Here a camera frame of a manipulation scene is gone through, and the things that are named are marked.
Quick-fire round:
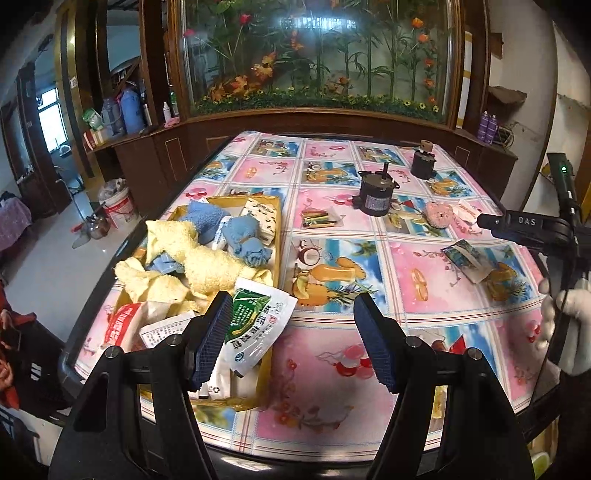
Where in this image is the purple cloth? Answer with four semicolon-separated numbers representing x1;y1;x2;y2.
0;191;33;252

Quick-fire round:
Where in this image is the printed pink blue tablecloth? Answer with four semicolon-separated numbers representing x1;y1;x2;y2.
74;130;561;453

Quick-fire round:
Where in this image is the brown wooden wall shelf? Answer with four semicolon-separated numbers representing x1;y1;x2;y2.
489;85;527;108

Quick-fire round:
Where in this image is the white patterned packet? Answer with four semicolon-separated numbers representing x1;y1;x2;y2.
242;196;282;243

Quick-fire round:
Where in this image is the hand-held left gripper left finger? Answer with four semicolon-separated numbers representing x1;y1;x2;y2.
48;291;234;480

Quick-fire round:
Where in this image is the metal kettle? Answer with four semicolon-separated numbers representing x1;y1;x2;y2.
85;217;112;240

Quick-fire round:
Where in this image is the blue thermos bottle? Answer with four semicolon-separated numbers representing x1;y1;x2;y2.
119;88;141;136

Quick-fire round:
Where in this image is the pink fluffy round pad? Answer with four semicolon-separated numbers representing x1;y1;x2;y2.
425;200;454;228

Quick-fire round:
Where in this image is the white plastic bucket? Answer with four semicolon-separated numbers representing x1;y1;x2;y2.
99;179;139;227

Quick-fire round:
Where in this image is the large black motor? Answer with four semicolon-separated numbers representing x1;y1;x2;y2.
353;161;402;216

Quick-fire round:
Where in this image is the teal packet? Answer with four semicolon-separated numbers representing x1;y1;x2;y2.
441;239;493;283

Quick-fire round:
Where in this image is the brown wooden cabinet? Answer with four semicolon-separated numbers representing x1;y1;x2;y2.
55;0;520;217

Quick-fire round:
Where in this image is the green and white packet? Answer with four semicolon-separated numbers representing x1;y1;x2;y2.
217;286;298;377

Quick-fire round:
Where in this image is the white printed paper packet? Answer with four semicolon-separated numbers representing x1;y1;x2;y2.
139;310;198;350

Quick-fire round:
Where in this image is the clear water bottle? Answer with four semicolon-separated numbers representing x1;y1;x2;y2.
102;97;122;137

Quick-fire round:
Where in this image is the glass display with artificial flowers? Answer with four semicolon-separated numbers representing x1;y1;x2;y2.
178;0;462;125

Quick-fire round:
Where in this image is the red and white packet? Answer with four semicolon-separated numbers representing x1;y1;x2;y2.
104;302;155;350

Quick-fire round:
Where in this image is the window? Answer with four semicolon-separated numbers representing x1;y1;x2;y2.
37;88;63;153

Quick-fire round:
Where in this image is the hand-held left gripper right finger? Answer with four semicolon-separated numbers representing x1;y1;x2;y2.
353;293;536;480

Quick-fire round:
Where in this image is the small black motor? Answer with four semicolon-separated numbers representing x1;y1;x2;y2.
410;141;437;181

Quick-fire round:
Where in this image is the white and yellow tube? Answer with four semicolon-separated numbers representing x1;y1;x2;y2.
457;30;474;130

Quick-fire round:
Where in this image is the yellow-rimmed white foam tray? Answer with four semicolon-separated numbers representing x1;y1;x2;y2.
134;194;283;409

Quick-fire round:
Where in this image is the person's right hand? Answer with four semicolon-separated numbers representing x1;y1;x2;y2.
536;277;591;378

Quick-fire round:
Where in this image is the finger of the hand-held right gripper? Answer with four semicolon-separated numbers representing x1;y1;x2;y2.
477;211;509;241

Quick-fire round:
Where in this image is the white packet with red stripe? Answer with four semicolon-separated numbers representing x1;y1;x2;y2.
451;203;485;223

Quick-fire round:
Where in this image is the small blue cloth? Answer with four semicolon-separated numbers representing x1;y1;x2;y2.
145;250;181;278

